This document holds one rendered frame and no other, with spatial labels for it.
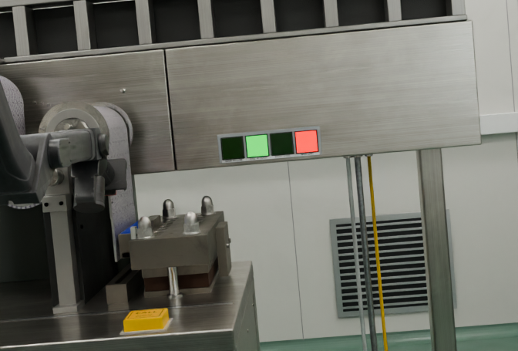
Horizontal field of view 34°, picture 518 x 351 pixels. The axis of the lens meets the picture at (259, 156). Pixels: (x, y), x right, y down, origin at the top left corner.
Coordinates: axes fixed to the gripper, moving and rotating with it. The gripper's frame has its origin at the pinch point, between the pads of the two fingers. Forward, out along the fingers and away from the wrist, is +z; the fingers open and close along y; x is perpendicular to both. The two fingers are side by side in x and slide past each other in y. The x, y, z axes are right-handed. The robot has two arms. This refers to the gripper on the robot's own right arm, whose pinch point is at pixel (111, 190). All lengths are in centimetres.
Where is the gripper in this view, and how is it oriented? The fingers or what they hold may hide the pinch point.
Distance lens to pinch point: 179.1
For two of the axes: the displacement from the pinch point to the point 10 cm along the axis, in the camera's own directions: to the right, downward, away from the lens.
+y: 10.0, -0.8, -0.5
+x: -0.6, -9.2, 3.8
